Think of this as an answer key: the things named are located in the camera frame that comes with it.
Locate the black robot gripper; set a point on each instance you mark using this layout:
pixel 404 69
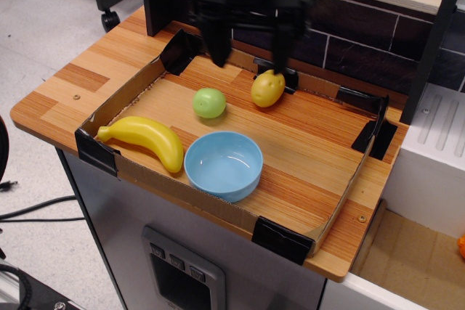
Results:
pixel 286 19

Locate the green plastic pear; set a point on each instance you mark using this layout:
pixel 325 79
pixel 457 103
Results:
pixel 209 103

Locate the light blue bowl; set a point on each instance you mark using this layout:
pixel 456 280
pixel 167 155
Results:
pixel 224 164

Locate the yellow plastic potato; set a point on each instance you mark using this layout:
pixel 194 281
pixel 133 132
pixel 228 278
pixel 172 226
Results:
pixel 267 88

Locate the yellow plastic banana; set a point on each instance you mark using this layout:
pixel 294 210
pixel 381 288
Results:
pixel 150 134

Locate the cardboard fence with black tape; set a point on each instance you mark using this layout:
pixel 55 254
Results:
pixel 299 179

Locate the white toy sink unit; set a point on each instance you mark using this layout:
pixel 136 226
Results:
pixel 426 184

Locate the grey control panel with buttons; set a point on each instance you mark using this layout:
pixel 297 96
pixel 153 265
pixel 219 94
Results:
pixel 183 279

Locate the black power plug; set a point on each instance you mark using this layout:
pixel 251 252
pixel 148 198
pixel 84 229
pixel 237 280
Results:
pixel 7 186

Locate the orange toy object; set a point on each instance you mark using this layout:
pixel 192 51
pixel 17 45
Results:
pixel 461 245

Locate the black vertical post right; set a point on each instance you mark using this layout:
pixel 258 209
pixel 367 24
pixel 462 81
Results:
pixel 436 36

